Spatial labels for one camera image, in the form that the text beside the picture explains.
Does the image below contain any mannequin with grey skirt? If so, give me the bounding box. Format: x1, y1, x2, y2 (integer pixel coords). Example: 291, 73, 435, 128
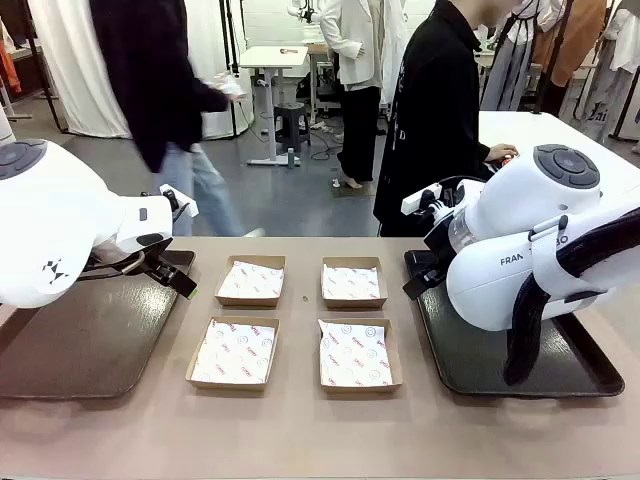
479, 0, 537, 112

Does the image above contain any white height-adjustable desk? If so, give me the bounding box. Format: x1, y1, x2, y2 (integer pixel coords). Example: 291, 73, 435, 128
238, 45, 310, 167

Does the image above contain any brown plastic tray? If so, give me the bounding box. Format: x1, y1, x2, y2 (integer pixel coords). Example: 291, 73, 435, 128
0, 249, 196, 401

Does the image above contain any white curtain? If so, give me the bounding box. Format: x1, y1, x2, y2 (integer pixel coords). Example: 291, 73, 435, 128
27, 0, 254, 141

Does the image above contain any black plastic handled tray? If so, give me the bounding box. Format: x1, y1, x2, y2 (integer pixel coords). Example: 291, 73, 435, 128
403, 248, 626, 399

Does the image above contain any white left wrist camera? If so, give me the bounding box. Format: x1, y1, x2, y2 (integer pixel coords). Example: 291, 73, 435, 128
159, 184, 196, 219

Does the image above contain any dark grey plastic stool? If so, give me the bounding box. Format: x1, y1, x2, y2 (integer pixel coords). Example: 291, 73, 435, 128
272, 100, 312, 151

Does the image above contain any figure in white jacket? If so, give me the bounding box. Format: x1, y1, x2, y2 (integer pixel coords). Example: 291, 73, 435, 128
319, 0, 404, 190

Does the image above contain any orange hanging clothing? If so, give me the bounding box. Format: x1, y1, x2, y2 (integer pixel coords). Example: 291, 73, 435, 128
0, 40, 24, 96

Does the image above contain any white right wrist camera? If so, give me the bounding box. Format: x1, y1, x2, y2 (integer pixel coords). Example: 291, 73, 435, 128
401, 183, 444, 215

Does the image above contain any white hanging garment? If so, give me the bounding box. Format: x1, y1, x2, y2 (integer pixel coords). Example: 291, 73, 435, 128
559, 7, 640, 144

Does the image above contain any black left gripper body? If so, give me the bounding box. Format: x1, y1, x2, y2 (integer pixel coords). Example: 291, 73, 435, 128
141, 249, 180, 284

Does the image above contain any black light stand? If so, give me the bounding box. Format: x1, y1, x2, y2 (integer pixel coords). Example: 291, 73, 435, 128
218, 0, 242, 139

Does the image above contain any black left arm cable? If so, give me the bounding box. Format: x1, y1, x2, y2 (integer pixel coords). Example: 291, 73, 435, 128
79, 251, 147, 281

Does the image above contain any person in black shirt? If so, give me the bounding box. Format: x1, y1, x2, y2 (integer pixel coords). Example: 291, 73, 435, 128
372, 0, 519, 239

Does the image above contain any brown hanging garment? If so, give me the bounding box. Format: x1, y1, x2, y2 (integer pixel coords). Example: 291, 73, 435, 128
532, 0, 607, 89

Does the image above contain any white flared pedestal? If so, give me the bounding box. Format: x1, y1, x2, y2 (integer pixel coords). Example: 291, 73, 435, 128
0, 103, 14, 147

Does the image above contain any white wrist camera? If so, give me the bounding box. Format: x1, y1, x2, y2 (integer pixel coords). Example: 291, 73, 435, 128
401, 183, 444, 215
159, 184, 196, 219

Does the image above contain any brown paper food box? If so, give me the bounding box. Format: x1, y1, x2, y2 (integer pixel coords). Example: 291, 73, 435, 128
213, 254, 288, 309
184, 316, 281, 392
317, 317, 404, 395
319, 256, 389, 310

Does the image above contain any white red-printed liner paper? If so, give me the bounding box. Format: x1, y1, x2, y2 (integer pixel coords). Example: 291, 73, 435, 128
218, 259, 285, 300
318, 319, 394, 389
192, 320, 279, 385
322, 263, 382, 301

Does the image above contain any black slanted stand pole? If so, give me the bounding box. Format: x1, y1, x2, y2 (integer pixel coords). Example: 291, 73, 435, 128
22, 0, 70, 134

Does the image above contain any passer-by in blue jeans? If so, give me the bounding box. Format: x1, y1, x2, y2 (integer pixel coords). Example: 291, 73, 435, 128
89, 0, 266, 239

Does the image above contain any large white table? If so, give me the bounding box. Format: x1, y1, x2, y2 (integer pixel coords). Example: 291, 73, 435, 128
477, 110, 640, 201

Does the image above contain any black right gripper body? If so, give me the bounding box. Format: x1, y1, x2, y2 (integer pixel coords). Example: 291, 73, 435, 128
423, 232, 454, 281

